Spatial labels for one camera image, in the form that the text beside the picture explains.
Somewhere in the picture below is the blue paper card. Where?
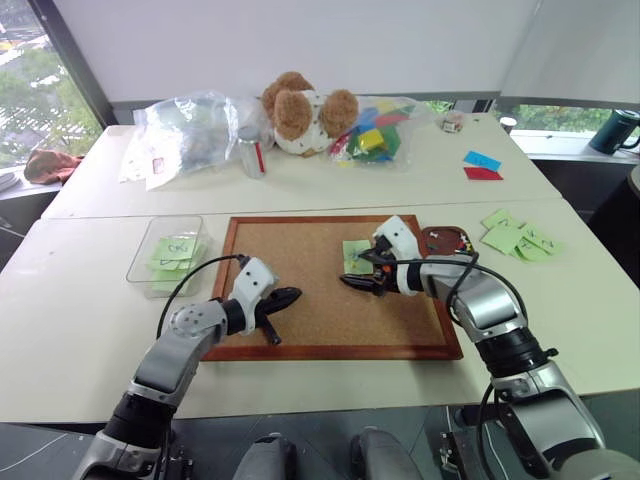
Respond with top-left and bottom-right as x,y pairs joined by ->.
462,150 -> 504,171

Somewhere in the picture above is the large clear plastic bag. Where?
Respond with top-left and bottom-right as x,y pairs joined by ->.
118,89 -> 262,192

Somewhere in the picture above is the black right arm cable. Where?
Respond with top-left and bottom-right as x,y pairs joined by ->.
389,251 -> 530,332

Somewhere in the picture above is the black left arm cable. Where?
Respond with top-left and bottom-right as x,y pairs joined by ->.
156,254 -> 251,342

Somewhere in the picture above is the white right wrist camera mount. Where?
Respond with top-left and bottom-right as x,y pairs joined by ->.
374,215 -> 427,297

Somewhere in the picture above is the black window frame post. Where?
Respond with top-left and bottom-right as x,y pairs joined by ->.
30,0 -> 120,127

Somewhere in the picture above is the dark green mug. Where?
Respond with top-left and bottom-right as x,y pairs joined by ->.
588,108 -> 640,154

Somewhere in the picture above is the silver can with red label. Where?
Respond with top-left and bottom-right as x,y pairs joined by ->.
236,125 -> 269,179

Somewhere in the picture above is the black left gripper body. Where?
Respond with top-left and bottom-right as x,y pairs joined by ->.
254,291 -> 282,330

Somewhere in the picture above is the plastic bag of coloured blocks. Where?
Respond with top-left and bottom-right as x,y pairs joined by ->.
326,93 -> 427,172

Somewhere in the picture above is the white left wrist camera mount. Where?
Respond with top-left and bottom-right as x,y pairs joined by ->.
230,256 -> 282,336

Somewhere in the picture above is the red paper card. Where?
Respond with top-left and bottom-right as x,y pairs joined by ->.
462,166 -> 506,183

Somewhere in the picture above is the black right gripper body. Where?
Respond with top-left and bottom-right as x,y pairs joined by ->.
369,235 -> 402,298

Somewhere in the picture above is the brown and white plush toy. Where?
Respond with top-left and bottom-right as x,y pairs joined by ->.
260,71 -> 361,157

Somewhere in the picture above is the dark rounded shape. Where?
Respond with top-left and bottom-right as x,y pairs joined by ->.
231,433 -> 297,480
349,428 -> 424,480

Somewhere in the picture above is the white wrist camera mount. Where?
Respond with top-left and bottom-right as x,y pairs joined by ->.
374,215 -> 427,297
230,256 -> 282,336

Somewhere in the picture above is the white plate stack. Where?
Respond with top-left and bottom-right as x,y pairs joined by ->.
0,168 -> 32,192

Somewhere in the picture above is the clear plastic box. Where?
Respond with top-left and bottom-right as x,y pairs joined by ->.
125,215 -> 209,300

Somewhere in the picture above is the small clear pushpin jar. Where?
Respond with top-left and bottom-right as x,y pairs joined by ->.
439,111 -> 466,134

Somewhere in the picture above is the wood-framed cork board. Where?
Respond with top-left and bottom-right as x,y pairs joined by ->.
201,214 -> 464,363

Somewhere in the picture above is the green sticky note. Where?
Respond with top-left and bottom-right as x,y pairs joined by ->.
151,235 -> 197,262
480,209 -> 513,233
508,243 -> 546,265
342,239 -> 375,276
518,221 -> 567,257
146,256 -> 195,273
499,216 -> 532,237
481,226 -> 522,257

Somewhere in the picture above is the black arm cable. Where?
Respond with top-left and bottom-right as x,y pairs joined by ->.
156,254 -> 251,342
389,251 -> 530,332

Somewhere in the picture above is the brown crumpled cloth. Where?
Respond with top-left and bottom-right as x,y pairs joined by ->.
23,148 -> 86,186

